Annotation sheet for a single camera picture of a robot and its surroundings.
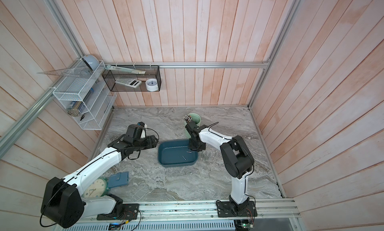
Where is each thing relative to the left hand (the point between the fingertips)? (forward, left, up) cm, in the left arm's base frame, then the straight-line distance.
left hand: (153, 143), depth 85 cm
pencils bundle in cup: (+15, -20, +5) cm, 25 cm away
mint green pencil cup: (+19, -25, +1) cm, 32 cm away
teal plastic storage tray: (-2, -12, -10) cm, 16 cm away
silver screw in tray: (-4, -18, -12) cm, 22 cm away
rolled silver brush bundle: (+8, +39, +18) cm, 43 cm away
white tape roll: (+34, +3, +16) cm, 37 cm away
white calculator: (+38, +18, +14) cm, 45 cm away
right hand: (+3, -24, -11) cm, 27 cm away
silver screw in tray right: (+1, -21, -12) cm, 25 cm away
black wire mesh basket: (+44, +33, +15) cm, 57 cm away
